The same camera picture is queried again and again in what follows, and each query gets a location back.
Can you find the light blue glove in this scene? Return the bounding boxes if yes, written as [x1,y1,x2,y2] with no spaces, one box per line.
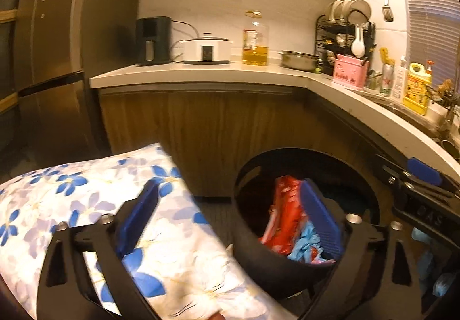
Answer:
[287,225,324,263]

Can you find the steel bowl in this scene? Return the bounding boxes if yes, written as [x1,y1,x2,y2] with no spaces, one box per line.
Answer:
[279,51,320,72]

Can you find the person's right hand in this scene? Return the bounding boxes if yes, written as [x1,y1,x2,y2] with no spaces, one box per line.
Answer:
[411,227,453,298]

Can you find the grey power cable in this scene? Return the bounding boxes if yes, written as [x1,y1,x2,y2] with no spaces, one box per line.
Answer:
[170,20,200,62]

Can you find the cooking oil bottle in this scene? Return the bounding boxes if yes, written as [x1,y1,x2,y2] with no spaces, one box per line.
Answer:
[242,11,270,66]

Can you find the window blinds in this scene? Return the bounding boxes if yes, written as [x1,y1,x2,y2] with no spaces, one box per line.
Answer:
[395,0,460,91]

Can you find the yellow detergent bottle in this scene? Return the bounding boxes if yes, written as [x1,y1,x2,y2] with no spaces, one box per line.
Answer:
[402,62,433,116]

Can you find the pink utensil holder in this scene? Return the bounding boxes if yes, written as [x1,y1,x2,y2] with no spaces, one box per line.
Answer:
[332,56,369,91]

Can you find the white plastic bottle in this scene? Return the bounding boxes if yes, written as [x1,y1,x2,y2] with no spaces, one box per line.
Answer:
[391,56,408,103]

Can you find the green beer can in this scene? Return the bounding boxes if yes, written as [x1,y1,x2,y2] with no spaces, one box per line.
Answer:
[380,63,395,97]

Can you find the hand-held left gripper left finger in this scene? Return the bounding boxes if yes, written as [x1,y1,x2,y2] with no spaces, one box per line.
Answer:
[36,180,162,320]

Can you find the white bowl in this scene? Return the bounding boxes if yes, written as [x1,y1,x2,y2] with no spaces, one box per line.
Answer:
[348,0,371,24]

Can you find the black dish rack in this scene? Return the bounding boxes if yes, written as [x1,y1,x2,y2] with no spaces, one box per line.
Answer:
[316,14,376,76]

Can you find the steel sink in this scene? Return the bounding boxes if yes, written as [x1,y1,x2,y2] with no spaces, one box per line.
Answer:
[374,94,453,141]

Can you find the red and white plastic bag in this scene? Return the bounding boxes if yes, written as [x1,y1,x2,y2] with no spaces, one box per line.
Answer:
[259,176,310,255]

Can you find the black air fryer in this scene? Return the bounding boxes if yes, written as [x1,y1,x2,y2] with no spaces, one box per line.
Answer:
[135,16,172,67]

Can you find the wooden glass door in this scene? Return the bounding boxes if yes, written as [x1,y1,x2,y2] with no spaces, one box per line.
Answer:
[0,0,22,163]

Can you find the white electric cooker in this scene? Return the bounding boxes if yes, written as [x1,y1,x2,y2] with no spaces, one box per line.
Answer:
[183,33,231,64]

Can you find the metal faucet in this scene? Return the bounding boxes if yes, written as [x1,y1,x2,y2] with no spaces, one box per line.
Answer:
[444,103,460,137]

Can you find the blue floral tablecloth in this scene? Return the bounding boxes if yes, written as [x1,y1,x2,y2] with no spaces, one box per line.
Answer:
[0,142,288,320]

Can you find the white rice spoon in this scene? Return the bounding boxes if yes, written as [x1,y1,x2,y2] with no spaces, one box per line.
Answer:
[351,24,367,58]

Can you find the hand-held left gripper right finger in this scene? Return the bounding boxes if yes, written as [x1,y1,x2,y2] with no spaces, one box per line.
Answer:
[293,179,423,320]

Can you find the grey refrigerator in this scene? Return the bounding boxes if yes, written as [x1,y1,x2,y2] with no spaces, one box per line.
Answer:
[14,0,144,170]

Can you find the black trash bin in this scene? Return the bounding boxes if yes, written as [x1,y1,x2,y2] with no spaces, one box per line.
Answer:
[233,148,382,301]

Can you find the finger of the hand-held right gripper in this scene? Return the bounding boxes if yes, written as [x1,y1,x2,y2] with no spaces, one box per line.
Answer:
[408,158,460,198]
[374,154,414,186]

